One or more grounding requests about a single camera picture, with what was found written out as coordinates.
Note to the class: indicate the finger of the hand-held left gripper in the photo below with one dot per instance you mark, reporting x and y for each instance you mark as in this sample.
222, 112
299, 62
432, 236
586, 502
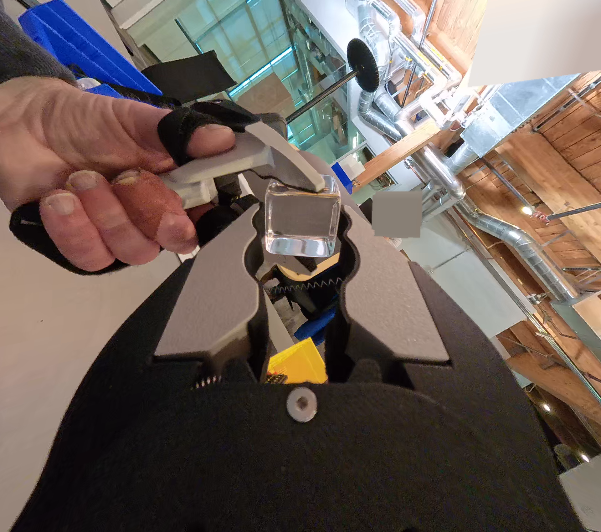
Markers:
291, 156
303, 263

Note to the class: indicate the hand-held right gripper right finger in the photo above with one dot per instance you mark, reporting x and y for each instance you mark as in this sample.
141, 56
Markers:
394, 302

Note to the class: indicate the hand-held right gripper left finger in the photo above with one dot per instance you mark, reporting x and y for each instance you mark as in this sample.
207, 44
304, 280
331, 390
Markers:
211, 302

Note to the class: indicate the clear acrylic cube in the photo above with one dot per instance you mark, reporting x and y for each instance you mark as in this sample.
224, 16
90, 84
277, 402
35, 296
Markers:
300, 217

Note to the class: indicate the person's left forearm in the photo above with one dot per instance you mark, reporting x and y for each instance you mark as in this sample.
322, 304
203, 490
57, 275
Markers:
23, 53

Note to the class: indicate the person's left hand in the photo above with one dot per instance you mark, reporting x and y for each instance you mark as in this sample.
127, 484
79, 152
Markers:
70, 128

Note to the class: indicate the blue plastic part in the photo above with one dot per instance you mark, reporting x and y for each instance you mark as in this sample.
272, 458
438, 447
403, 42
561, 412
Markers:
312, 328

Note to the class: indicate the yellow plastic bin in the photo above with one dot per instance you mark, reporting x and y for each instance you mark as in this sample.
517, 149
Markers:
300, 360

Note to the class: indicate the silver insulated pipe run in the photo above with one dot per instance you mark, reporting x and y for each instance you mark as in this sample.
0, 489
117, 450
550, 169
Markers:
404, 48

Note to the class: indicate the blue plastic bin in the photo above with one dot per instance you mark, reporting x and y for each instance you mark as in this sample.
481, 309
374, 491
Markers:
70, 34

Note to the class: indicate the silver spiral duct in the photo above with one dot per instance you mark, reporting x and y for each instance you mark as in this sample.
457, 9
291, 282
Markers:
516, 241

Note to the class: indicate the silver rectangular duct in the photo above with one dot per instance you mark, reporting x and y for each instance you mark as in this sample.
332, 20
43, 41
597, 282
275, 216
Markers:
512, 114

